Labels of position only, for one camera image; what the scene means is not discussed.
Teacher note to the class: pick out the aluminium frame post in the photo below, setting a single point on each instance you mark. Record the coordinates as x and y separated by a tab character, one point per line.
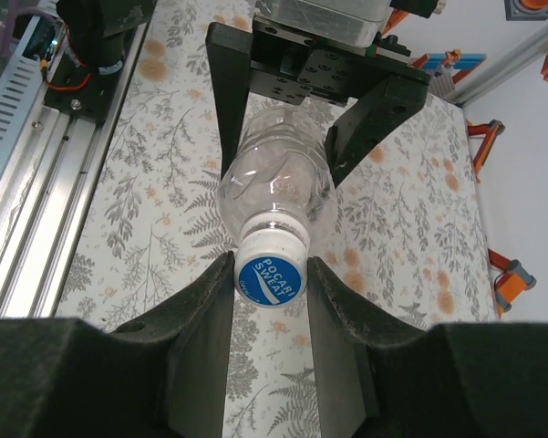
506	59

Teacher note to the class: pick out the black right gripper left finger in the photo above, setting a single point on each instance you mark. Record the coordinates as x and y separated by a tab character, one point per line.
118	388

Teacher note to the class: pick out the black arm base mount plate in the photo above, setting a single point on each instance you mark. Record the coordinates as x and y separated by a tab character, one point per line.
100	98

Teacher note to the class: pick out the long aluminium base rail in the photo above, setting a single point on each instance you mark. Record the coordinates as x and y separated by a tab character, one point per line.
36	205

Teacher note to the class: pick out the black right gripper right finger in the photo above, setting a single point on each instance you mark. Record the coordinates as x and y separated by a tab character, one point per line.
437	388

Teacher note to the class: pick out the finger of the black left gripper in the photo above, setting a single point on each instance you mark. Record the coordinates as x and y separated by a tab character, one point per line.
230	91
369	123

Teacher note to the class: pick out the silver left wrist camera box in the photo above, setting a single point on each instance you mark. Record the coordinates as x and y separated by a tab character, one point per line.
319	20

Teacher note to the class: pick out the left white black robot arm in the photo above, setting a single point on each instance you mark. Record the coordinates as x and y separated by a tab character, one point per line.
96	27

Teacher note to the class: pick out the clear unlabelled plastic bottle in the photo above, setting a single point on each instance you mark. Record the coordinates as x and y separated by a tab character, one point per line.
278	182

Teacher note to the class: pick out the blue Pocari Sweat cap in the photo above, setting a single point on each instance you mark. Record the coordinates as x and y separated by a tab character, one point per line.
271	278

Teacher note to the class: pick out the small circuit board green light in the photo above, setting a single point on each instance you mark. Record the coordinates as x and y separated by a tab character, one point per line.
45	43

